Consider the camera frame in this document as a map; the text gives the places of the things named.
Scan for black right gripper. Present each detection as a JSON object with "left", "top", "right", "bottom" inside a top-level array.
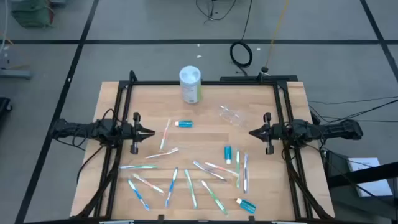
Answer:
[{"left": 248, "top": 112, "right": 283, "bottom": 156}]

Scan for black metal table frame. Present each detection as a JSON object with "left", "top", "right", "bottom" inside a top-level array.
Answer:
[{"left": 70, "top": 70, "right": 335, "bottom": 224}]

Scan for thin black floor cable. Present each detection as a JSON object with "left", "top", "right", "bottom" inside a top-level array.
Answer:
[{"left": 307, "top": 96, "right": 398, "bottom": 105}]

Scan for purple white toothbrush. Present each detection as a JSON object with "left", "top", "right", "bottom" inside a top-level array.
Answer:
[
  {"left": 192, "top": 160, "right": 228, "bottom": 182},
  {"left": 243, "top": 152, "right": 249, "bottom": 194}
]

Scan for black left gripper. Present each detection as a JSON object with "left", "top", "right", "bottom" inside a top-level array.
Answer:
[{"left": 121, "top": 112, "right": 155, "bottom": 156}]

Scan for thin black looped cable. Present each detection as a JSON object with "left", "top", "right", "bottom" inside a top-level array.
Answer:
[{"left": 195, "top": 0, "right": 238, "bottom": 25}]

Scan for grey floor stand base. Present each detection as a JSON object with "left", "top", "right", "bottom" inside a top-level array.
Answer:
[{"left": 0, "top": 51, "right": 34, "bottom": 80}]

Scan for green white toothbrush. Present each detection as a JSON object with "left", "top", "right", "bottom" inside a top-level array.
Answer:
[
  {"left": 119, "top": 164, "right": 159, "bottom": 170},
  {"left": 183, "top": 169, "right": 198, "bottom": 210},
  {"left": 200, "top": 180, "right": 229, "bottom": 216},
  {"left": 235, "top": 149, "right": 241, "bottom": 189}
]

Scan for green bag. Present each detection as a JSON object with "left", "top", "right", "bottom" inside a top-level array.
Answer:
[{"left": 11, "top": 0, "right": 55, "bottom": 29}]

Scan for coiled black floor cable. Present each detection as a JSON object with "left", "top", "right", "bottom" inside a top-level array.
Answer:
[{"left": 229, "top": 0, "right": 254, "bottom": 77}]

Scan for yellow cable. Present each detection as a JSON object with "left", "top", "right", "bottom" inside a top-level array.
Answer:
[{"left": 264, "top": 0, "right": 290, "bottom": 69}]

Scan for clear acrylic organizer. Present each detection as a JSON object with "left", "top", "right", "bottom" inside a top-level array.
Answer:
[{"left": 218, "top": 104, "right": 248, "bottom": 126}]

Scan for black side stand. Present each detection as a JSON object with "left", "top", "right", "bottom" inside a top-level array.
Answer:
[{"left": 322, "top": 149, "right": 398, "bottom": 220}]

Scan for black floor object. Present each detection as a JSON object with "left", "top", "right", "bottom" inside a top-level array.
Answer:
[{"left": 0, "top": 96, "right": 13, "bottom": 125}]

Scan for white green wipes canister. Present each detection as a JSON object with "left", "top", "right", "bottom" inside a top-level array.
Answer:
[{"left": 178, "top": 65, "right": 203, "bottom": 105}]

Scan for white paper booklet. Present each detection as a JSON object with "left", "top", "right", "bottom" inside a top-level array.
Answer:
[{"left": 346, "top": 157, "right": 394, "bottom": 198}]

